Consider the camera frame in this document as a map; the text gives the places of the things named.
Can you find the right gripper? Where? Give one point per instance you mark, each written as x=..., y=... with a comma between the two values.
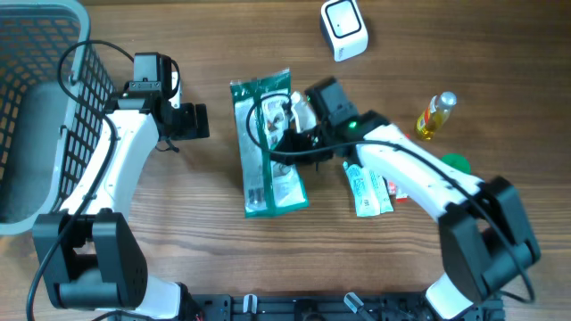
x=290, y=141

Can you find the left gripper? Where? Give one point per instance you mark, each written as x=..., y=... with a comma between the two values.
x=190, y=119

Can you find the green 3M gloves package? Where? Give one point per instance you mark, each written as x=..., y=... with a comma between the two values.
x=271, y=188

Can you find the mint green sachet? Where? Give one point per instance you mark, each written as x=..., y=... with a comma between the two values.
x=371, y=197

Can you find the red snack stick wrapper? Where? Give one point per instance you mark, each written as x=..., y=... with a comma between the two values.
x=396, y=192

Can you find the yellow Vim dish soap bottle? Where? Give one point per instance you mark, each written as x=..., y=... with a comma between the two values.
x=435, y=115

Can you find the green lid white jar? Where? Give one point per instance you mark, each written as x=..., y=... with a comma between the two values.
x=458, y=162

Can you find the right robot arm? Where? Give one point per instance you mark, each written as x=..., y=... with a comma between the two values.
x=486, y=237

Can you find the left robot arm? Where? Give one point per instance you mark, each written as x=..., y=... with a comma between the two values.
x=89, y=257

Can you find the white barcode scanner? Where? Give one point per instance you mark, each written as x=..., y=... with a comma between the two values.
x=343, y=28

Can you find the grey plastic mesh basket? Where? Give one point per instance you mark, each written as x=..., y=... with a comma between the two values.
x=53, y=84

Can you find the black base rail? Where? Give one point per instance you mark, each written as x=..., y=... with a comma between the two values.
x=398, y=306

